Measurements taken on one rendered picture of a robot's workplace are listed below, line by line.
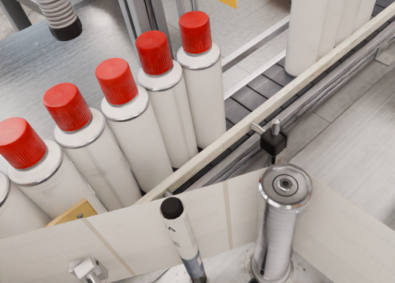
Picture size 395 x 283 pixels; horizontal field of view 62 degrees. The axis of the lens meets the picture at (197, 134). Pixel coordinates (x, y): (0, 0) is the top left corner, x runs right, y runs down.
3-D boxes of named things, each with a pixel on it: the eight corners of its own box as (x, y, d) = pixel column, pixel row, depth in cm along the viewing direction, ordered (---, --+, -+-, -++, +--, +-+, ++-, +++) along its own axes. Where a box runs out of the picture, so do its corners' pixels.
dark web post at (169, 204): (198, 291, 37) (168, 222, 23) (188, 279, 38) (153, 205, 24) (210, 280, 38) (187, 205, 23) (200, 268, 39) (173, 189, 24)
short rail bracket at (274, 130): (271, 181, 50) (277, 132, 41) (257, 169, 52) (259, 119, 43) (285, 169, 51) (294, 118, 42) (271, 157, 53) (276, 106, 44)
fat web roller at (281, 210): (272, 296, 36) (290, 226, 21) (241, 265, 38) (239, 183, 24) (299, 267, 38) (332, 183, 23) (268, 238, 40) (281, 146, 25)
